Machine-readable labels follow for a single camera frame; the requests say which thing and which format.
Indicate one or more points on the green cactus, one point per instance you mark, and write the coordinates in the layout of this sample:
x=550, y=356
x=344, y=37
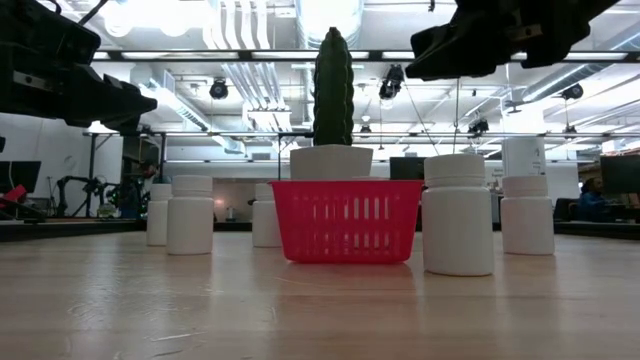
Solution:
x=332, y=90

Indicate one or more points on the silver air duct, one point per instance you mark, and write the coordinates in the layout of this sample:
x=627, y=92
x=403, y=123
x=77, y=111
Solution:
x=330, y=20

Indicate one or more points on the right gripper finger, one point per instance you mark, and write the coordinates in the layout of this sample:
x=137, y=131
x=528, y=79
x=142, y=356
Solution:
x=455, y=50

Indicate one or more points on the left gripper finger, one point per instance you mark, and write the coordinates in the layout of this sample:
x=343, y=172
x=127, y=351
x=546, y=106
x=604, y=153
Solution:
x=117, y=110
x=125, y=85

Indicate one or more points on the white hexagonal plant pot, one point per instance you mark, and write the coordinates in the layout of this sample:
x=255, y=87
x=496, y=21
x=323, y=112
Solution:
x=330, y=162

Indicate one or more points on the black ceiling spotlight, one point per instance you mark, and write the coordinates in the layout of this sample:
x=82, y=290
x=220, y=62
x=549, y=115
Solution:
x=572, y=91
x=391, y=82
x=479, y=126
x=218, y=89

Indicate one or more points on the person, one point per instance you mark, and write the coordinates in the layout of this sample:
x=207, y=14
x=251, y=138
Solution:
x=592, y=202

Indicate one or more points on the red flat object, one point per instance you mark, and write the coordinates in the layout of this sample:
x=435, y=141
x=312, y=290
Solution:
x=15, y=195

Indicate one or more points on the black computer monitor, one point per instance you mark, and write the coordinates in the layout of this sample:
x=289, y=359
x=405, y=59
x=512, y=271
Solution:
x=406, y=168
x=20, y=175
x=620, y=175

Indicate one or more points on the black aluminium table frame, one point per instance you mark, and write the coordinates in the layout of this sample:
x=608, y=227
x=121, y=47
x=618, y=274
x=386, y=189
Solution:
x=75, y=229

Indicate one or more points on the red plastic slotted basket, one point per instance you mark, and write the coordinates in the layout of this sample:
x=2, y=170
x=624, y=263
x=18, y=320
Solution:
x=345, y=240

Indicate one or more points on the black overhead crossbar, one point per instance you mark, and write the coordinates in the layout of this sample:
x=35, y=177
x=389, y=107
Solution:
x=240, y=55

